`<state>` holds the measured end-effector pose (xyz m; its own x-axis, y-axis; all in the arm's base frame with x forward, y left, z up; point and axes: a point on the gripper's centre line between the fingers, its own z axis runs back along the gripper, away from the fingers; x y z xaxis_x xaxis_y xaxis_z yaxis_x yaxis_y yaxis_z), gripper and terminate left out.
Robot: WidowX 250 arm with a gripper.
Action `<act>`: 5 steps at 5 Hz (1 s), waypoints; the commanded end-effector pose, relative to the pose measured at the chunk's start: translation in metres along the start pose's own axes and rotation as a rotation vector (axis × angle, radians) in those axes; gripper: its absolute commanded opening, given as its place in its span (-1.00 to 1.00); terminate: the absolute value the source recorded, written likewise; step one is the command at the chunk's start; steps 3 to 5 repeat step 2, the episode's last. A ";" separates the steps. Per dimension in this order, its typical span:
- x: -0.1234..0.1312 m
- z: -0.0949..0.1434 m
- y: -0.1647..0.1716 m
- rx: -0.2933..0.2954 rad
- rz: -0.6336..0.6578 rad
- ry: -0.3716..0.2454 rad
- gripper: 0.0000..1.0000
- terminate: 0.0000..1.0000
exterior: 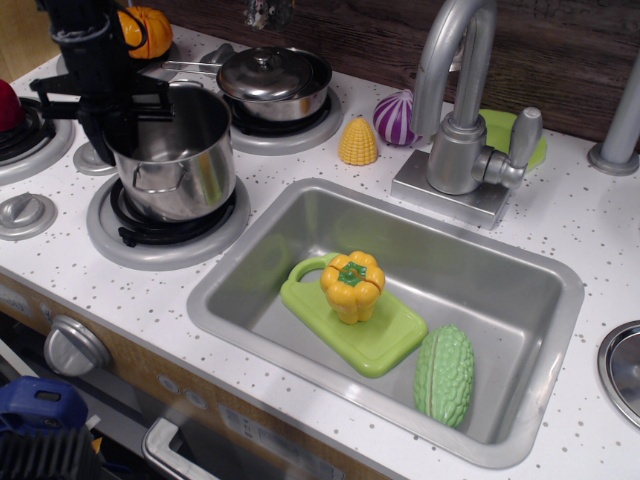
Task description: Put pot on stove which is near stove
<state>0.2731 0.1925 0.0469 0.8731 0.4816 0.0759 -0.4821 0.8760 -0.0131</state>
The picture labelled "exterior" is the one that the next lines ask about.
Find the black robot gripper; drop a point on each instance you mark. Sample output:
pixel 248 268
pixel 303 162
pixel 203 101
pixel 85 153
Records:
pixel 101 88

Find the tall stainless steel pot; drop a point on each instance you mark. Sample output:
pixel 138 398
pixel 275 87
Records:
pixel 182 169

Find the silver stove knob upper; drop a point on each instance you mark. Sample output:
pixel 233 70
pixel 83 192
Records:
pixel 88 162

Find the silver stove knob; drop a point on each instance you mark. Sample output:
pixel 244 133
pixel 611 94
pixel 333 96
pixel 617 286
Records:
pixel 26 215
pixel 88 162

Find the front left stove burner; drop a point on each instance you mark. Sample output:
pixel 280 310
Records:
pixel 34 145

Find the front right black stove burner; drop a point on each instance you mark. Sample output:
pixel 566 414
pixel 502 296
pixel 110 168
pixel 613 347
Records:
pixel 124 238

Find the silver stove knob lower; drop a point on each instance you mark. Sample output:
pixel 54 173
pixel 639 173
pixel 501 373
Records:
pixel 26 215

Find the back right stove burner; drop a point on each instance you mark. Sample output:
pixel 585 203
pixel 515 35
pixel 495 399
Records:
pixel 267 139

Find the red toy vegetable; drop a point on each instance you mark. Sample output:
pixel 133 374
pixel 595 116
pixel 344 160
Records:
pixel 12 113

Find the orange toy pumpkin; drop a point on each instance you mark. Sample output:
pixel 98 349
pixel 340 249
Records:
pixel 147 32

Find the steel saucepan with lid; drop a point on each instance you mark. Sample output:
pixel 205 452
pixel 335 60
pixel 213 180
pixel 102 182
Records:
pixel 270 83

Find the hanging speckled object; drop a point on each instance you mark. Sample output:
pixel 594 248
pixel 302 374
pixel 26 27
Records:
pixel 272 15

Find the silver oven dial knob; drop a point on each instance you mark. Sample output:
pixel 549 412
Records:
pixel 72 349

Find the yellow toy corn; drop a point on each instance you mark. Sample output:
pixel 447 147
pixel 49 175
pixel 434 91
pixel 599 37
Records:
pixel 358 145

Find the purple striped toy onion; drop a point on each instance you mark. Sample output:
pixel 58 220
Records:
pixel 392 119

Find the blue plastic clamp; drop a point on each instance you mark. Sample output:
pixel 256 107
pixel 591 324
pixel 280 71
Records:
pixel 33 405

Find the yellow toy bell pepper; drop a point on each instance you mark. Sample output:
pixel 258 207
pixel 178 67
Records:
pixel 352 285

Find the black ribbed block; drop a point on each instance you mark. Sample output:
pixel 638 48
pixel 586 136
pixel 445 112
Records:
pixel 50 455

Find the green plastic cutting board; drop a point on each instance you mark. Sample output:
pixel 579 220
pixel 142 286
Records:
pixel 373 347

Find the silver toy faucet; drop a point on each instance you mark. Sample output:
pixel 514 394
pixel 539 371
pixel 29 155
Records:
pixel 462 176

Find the green plastic plate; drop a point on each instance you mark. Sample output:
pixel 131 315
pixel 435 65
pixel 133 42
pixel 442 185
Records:
pixel 499 125

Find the green toy bitter gourd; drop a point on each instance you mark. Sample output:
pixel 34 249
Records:
pixel 444 375

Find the silver round bowl rim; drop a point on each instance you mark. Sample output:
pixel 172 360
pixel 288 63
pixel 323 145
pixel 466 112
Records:
pixel 618 368

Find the silver oven door handle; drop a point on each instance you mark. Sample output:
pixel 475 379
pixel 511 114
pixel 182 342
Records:
pixel 186 454

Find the silver post with base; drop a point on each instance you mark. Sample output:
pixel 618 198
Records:
pixel 617 155

